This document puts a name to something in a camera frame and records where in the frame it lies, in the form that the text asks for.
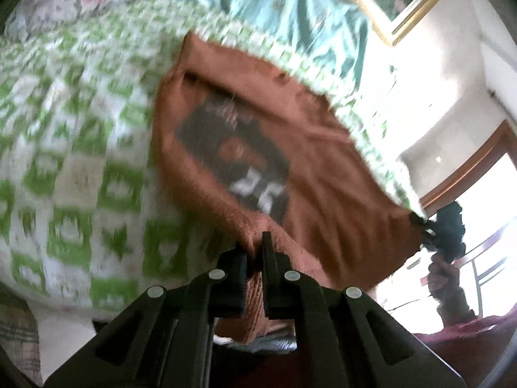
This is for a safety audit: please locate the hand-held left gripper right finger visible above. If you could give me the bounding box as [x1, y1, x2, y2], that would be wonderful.
[262, 231, 465, 388]

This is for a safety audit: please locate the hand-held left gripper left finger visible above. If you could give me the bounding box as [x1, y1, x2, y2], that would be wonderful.
[44, 248, 248, 388]

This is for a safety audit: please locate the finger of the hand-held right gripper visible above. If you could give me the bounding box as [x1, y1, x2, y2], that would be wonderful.
[409, 212, 438, 237]

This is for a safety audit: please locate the brown printed t-shirt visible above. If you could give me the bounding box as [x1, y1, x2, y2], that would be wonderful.
[150, 31, 425, 342]

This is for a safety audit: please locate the person's right forearm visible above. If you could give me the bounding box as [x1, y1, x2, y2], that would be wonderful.
[436, 281, 477, 328]

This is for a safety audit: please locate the person's right hand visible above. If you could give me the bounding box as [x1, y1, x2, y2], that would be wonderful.
[427, 259, 461, 296]

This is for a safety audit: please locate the green checkered blanket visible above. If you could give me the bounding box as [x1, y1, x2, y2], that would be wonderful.
[0, 0, 423, 314]

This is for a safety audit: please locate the plaid cloth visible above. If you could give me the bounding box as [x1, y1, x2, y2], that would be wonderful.
[0, 283, 43, 386]

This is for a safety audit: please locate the teal satin pillow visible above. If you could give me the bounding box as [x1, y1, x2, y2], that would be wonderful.
[137, 0, 374, 93]

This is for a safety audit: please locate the metal chair frame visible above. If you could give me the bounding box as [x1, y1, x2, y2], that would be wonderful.
[456, 226, 517, 320]

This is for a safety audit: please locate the wooden door frame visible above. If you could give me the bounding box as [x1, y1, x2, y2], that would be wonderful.
[418, 119, 517, 217]

